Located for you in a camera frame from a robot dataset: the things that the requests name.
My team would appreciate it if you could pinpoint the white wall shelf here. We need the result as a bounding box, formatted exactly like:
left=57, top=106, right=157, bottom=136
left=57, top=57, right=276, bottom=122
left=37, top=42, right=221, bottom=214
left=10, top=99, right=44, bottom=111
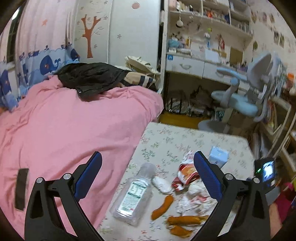
left=168, top=1, right=253, bottom=41

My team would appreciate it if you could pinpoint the red white snack wrapper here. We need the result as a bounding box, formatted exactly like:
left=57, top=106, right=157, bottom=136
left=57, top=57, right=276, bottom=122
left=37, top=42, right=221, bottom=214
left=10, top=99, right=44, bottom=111
left=171, top=151, right=200, bottom=192

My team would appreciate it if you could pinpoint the clear plastic bottle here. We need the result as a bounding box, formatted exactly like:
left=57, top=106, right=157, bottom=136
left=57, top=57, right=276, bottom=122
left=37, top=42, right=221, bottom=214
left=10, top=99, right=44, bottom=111
left=110, top=163, right=156, bottom=226

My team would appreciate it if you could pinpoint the small orange peel piece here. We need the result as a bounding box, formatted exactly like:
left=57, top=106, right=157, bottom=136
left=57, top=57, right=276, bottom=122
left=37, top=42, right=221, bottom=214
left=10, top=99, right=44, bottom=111
left=170, top=225, right=193, bottom=238

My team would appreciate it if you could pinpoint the white desk with drawers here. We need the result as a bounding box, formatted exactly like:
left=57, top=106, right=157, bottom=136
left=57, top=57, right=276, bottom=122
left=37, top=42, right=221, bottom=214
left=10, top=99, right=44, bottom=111
left=166, top=53, right=231, bottom=85

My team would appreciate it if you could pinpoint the floral bed sheet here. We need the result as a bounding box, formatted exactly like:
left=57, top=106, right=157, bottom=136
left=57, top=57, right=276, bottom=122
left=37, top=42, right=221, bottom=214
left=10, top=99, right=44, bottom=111
left=98, top=123, right=254, bottom=240

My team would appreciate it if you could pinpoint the pink duvet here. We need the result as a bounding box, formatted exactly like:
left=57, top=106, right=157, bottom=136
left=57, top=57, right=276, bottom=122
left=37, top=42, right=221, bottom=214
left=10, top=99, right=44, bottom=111
left=1, top=76, right=164, bottom=235

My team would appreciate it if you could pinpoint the blue milk carton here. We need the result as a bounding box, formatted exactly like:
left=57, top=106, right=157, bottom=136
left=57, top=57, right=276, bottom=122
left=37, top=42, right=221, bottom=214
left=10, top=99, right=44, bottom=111
left=208, top=147, right=229, bottom=168

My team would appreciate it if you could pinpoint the long orange peel piece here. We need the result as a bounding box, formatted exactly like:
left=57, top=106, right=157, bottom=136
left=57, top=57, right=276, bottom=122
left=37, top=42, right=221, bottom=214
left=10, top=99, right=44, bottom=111
left=166, top=215, right=209, bottom=225

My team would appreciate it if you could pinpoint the blue grey desk chair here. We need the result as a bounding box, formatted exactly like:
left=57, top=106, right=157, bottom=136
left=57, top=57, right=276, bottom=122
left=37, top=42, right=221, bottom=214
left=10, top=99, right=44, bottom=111
left=198, top=52, right=281, bottom=134

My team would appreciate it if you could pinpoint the white wardrobe with tree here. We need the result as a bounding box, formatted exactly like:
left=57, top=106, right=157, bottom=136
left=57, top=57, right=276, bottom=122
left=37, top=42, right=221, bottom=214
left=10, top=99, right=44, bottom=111
left=74, top=0, right=162, bottom=67

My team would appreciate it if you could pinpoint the whale print curtain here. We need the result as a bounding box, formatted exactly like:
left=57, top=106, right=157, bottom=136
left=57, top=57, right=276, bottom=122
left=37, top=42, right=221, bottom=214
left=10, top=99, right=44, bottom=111
left=1, top=1, right=80, bottom=111

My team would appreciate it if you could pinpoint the striped beige pillow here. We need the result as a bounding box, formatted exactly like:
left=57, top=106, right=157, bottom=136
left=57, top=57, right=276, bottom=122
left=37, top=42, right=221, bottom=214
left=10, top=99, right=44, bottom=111
left=118, top=72, right=157, bottom=91

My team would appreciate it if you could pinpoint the cream canvas bag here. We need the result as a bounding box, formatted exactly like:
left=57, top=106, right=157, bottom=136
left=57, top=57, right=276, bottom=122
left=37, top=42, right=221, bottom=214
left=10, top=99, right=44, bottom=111
left=125, top=56, right=160, bottom=75

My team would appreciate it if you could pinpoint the white book rack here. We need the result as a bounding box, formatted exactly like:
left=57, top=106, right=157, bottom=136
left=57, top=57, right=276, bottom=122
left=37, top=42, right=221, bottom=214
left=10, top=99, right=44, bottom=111
left=252, top=69, right=296, bottom=176

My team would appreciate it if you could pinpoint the black jacket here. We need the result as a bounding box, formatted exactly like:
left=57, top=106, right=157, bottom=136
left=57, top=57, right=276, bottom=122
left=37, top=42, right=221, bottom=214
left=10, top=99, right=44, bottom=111
left=56, top=63, right=129, bottom=100

